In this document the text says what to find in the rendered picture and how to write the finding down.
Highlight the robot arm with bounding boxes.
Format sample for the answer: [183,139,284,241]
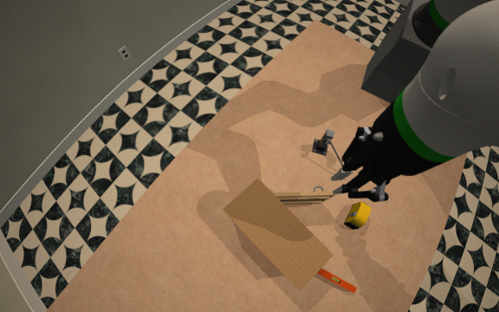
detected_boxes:
[372,0,499,176]

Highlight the orange spirit level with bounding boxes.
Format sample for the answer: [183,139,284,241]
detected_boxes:
[318,269,357,293]

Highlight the grey post with hook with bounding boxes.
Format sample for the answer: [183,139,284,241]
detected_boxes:
[312,129,343,166]

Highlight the yellow tape measure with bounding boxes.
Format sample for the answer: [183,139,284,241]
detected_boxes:
[344,201,371,230]

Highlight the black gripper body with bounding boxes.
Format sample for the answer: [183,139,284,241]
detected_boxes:
[361,133,400,185]

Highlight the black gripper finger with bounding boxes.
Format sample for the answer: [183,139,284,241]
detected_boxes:
[331,127,372,181]
[333,165,389,202]

